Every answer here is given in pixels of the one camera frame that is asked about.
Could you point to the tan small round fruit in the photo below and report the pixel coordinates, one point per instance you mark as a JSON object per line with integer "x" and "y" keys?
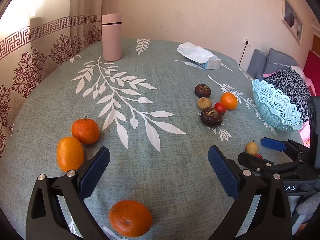
{"x": 203, "y": 103}

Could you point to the patterned curtain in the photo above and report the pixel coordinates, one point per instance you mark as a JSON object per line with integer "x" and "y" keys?
{"x": 37, "y": 36}

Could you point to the yellow small fruit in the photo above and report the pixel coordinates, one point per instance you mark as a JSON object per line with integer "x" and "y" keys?
{"x": 251, "y": 148}

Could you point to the red cherry tomato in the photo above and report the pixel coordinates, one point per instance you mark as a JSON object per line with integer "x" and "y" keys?
{"x": 220, "y": 108}

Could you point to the green leaf tablecloth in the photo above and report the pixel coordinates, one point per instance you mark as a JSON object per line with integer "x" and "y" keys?
{"x": 147, "y": 112}

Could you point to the smooth oval orange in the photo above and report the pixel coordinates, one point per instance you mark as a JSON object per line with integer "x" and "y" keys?
{"x": 70, "y": 154}

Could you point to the pink thermos bottle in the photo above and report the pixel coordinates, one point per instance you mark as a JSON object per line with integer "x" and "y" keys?
{"x": 111, "y": 37}

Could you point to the dark passion fruit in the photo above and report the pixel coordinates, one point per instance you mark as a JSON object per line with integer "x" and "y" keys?
{"x": 202, "y": 91}
{"x": 211, "y": 117}

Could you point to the red headboard panel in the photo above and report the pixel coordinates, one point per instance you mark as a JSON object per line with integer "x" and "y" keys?
{"x": 312, "y": 69}

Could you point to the wall power socket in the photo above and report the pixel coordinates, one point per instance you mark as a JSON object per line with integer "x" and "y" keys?
{"x": 248, "y": 42}

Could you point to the leopard print blanket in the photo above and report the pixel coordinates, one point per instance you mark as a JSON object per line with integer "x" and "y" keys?
{"x": 292, "y": 85}

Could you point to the grey blue sofa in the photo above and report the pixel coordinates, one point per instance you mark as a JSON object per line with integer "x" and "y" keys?
{"x": 274, "y": 61}

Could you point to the small orange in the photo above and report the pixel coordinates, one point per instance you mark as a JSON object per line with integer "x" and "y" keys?
{"x": 229, "y": 101}

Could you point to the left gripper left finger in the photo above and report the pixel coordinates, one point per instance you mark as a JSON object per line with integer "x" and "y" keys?
{"x": 45, "y": 219}

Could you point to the framed wall picture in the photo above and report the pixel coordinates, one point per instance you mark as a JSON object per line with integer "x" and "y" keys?
{"x": 292, "y": 20}

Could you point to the large orange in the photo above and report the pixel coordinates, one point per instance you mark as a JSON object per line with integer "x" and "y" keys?
{"x": 130, "y": 218}

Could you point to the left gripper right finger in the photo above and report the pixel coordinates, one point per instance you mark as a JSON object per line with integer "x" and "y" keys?
{"x": 272, "y": 219}

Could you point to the light blue lattice basket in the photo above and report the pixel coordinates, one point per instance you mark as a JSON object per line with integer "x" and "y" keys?
{"x": 275, "y": 107}

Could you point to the tissue pack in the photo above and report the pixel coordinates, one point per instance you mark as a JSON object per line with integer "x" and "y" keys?
{"x": 199, "y": 56}

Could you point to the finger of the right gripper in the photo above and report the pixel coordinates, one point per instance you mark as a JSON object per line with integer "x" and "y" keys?
{"x": 282, "y": 145}
{"x": 265, "y": 167}

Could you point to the mandarin with stem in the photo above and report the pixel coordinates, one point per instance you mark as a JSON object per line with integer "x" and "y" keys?
{"x": 86, "y": 130}

